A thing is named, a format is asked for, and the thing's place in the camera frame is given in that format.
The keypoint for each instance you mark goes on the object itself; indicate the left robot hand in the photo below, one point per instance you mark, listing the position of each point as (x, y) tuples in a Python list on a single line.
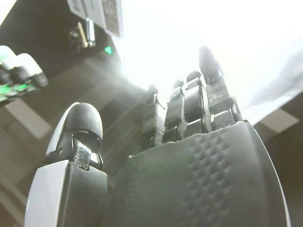
[(189, 184)]

